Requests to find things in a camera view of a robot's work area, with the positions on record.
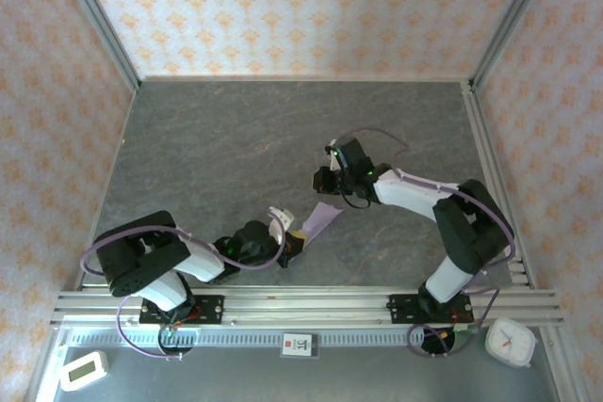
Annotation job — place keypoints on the aluminium table end rail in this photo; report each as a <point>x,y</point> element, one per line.
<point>306,78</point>

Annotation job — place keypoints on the wide aluminium mounting rail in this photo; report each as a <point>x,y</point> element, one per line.
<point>306,303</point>

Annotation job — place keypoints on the aluminium table side rail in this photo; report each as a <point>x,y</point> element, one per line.
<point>109,185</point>
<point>493,176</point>

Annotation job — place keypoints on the red and white label card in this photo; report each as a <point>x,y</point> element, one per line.
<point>300,345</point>

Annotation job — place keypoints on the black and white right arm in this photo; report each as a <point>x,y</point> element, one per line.
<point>471,232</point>

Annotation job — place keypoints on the white digital timer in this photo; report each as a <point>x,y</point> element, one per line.
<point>84,371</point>

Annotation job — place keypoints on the aluminium frame post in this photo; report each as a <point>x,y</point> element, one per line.
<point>44,369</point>
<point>100,20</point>
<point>510,20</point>
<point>565,369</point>

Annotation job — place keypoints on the white analog clock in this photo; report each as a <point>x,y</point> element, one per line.
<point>511,342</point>

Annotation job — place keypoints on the lavender cloth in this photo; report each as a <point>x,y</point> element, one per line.
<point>322,218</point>

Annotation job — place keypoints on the grey metal sheet panel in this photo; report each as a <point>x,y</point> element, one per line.
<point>235,378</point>

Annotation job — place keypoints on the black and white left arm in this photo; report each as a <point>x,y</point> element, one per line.
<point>136,256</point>

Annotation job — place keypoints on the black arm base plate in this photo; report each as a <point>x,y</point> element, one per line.
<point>212,310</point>
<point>400,310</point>

